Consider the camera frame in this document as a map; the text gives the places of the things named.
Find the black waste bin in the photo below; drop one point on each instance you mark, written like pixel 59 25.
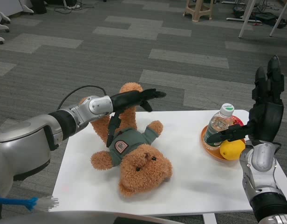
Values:
pixel 39 5

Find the beige plastic stool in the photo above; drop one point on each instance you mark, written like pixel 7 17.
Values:
pixel 195 15

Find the orange round plate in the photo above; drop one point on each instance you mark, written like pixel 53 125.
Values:
pixel 212 154

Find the brown plush teddy bear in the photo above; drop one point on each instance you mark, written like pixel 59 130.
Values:
pixel 143 168

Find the yellow lemon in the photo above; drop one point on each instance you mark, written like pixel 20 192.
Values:
pixel 232 150

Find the clear plastic water bottle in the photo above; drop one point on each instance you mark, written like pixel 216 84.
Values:
pixel 218 123

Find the white table leg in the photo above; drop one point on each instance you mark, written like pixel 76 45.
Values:
pixel 209 219

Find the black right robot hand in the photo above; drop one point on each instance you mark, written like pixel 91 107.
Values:
pixel 267 119

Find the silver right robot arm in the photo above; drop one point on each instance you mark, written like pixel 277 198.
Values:
pixel 260 158

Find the white power strip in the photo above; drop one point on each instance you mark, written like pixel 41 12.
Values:
pixel 72 7

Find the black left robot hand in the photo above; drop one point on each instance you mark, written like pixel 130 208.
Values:
pixel 125 100

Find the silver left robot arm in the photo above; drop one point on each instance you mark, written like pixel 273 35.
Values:
pixel 17 140

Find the white desk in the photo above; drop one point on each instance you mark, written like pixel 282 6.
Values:
pixel 244 22

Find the silver robot chest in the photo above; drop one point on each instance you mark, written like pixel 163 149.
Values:
pixel 76 218

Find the red fruit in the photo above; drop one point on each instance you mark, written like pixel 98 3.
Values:
pixel 237 121

